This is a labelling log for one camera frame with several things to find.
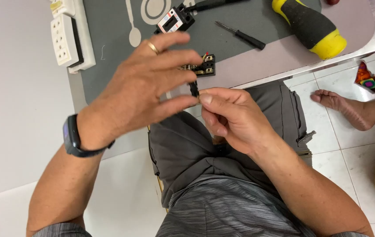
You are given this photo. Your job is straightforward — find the person's left hand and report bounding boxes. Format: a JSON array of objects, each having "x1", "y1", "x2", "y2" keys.
[{"x1": 76, "y1": 32, "x2": 204, "y2": 151}]

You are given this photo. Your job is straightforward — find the small black switch part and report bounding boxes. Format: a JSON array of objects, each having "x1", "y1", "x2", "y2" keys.
[{"x1": 189, "y1": 80, "x2": 201, "y2": 99}]

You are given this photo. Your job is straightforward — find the white socket outlet module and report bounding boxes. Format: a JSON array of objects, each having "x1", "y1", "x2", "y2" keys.
[{"x1": 50, "y1": 14, "x2": 85, "y2": 68}]

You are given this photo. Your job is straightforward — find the grey placemat with cutlery print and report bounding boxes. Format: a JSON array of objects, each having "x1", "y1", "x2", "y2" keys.
[{"x1": 81, "y1": 0, "x2": 324, "y2": 106}]

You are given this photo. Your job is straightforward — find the gold stool frame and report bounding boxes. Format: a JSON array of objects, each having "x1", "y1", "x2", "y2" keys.
[{"x1": 146, "y1": 124, "x2": 169, "y2": 214}]

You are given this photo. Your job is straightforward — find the white socket with yellow part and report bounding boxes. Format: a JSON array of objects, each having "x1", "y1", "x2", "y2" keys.
[{"x1": 49, "y1": 0, "x2": 76, "y2": 18}]

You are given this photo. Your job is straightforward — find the white socket mounting box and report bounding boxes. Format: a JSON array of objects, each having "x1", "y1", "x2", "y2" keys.
[{"x1": 66, "y1": 0, "x2": 97, "y2": 75}]

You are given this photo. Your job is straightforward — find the black and white circuit breaker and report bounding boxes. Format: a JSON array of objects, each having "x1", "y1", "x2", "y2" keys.
[{"x1": 153, "y1": 3, "x2": 196, "y2": 35}]

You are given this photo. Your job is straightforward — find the person's right hand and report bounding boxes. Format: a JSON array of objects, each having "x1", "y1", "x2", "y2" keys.
[{"x1": 198, "y1": 87, "x2": 276, "y2": 156}]

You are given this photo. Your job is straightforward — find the gold finger ring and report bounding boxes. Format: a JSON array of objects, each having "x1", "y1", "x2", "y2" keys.
[{"x1": 147, "y1": 41, "x2": 160, "y2": 55}]

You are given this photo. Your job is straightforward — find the grey striped shirt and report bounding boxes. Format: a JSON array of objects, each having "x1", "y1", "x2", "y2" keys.
[{"x1": 32, "y1": 174, "x2": 370, "y2": 237}]

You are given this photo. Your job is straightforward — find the small black screwdriver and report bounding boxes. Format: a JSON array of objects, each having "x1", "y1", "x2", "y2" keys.
[{"x1": 215, "y1": 21, "x2": 267, "y2": 51}]

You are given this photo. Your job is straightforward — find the black terminal block with screws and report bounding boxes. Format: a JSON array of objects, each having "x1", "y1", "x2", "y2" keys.
[{"x1": 179, "y1": 52, "x2": 216, "y2": 78}]

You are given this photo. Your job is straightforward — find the black wrist watch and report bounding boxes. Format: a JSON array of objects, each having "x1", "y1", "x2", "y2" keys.
[{"x1": 63, "y1": 114, "x2": 116, "y2": 158}]

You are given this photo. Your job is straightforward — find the yellow and black tool handle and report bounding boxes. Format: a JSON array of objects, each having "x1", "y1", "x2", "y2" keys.
[{"x1": 271, "y1": 0, "x2": 348, "y2": 61}]

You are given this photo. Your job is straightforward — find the grey shorts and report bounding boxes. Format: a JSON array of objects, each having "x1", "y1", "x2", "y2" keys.
[{"x1": 147, "y1": 80, "x2": 317, "y2": 209}]

